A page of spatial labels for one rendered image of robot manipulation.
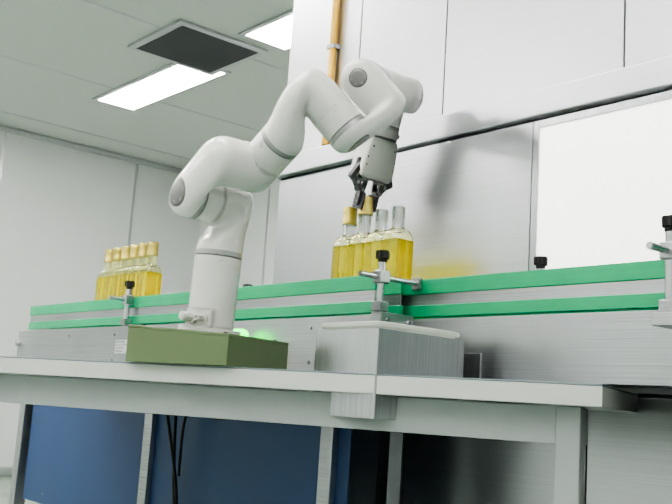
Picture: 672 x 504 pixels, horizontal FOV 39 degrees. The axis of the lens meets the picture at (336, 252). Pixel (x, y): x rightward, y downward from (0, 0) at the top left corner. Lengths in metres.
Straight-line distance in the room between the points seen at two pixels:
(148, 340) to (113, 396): 0.18
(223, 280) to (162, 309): 0.78
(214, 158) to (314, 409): 0.50
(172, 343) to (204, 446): 0.63
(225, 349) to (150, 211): 6.81
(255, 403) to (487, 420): 0.45
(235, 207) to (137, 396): 0.42
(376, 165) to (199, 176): 0.53
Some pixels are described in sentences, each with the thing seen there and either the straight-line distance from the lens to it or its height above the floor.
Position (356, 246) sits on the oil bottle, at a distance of 2.18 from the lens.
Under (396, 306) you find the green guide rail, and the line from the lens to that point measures 2.01.
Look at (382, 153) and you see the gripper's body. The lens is 2.21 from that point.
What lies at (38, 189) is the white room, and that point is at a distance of 8.10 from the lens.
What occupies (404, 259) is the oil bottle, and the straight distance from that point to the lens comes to 2.10.
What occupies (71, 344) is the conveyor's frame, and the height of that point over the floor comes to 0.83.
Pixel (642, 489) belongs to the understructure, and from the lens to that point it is 1.88.
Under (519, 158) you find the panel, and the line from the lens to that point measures 2.10.
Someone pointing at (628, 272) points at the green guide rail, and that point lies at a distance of 1.69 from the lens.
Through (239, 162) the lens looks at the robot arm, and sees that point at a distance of 1.81.
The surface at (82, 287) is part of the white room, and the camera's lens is 8.18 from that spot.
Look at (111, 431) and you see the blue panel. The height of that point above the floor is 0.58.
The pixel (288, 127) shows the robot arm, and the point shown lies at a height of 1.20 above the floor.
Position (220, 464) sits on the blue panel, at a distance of 2.35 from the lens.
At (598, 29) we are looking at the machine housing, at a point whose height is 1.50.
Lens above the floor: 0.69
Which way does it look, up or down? 9 degrees up
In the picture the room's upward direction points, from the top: 4 degrees clockwise
